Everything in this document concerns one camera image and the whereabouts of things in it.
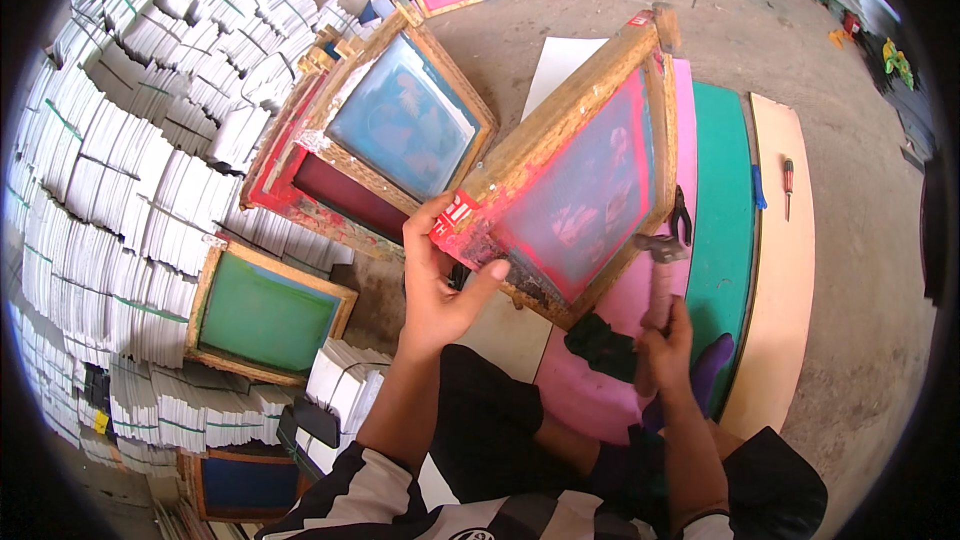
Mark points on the dark blue wooden screen frame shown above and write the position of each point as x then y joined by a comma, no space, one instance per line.
247,484

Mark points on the white paper sheet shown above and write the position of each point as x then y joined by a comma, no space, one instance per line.
559,71

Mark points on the dark green cloth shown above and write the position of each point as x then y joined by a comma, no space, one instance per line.
600,349

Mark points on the person's body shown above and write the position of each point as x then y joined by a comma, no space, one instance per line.
390,499

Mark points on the beige plywood board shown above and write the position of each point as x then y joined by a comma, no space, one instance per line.
780,277

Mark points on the purple cloth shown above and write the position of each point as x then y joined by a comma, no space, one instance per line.
709,375

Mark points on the red mesh wooden screen frame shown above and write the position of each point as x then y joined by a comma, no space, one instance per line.
577,187

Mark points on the person's right fingers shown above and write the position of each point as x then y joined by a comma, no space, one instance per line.
664,337

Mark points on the red painted wooden screen frame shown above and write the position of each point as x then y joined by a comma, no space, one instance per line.
337,199

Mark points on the small white paper stack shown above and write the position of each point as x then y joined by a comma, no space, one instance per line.
345,382

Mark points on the green mesh wooden screen frame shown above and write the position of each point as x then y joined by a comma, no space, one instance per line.
262,315

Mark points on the green and yellow toy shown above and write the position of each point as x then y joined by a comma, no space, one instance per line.
897,62

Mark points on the green board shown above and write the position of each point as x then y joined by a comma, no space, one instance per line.
721,225

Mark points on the blue mesh wooden screen frame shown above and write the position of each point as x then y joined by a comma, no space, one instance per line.
405,120

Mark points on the person's left hand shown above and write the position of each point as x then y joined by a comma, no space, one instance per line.
431,300

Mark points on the black pliers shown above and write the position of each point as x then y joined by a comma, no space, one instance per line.
680,216

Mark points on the black phone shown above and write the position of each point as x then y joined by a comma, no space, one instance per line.
313,420

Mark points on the person's right hand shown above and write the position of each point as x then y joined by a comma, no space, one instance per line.
669,360

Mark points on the pink board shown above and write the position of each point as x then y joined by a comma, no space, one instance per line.
600,390

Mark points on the heap of white paper bundles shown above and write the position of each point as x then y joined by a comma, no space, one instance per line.
135,187

